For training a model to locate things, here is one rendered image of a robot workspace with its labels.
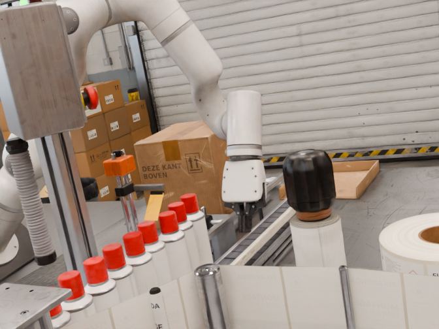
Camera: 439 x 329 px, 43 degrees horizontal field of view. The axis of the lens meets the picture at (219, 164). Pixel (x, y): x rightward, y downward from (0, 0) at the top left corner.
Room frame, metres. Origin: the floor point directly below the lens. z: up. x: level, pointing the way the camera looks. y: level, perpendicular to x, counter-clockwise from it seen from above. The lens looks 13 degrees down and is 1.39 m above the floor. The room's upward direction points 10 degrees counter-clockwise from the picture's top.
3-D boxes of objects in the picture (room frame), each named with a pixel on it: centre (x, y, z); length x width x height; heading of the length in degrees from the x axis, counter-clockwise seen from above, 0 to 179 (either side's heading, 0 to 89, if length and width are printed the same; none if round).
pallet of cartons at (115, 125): (5.24, 1.21, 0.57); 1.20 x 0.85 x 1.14; 156
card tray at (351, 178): (1.83, -0.36, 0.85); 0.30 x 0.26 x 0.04; 150
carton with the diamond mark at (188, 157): (1.73, 0.07, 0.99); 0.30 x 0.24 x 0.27; 158
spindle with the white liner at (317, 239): (0.90, -0.14, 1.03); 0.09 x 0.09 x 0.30
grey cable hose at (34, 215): (0.88, 0.31, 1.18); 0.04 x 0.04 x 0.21
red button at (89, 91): (0.90, 0.19, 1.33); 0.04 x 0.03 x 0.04; 25
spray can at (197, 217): (1.10, 0.07, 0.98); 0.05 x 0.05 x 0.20
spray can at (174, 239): (1.00, 0.11, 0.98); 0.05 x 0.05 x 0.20
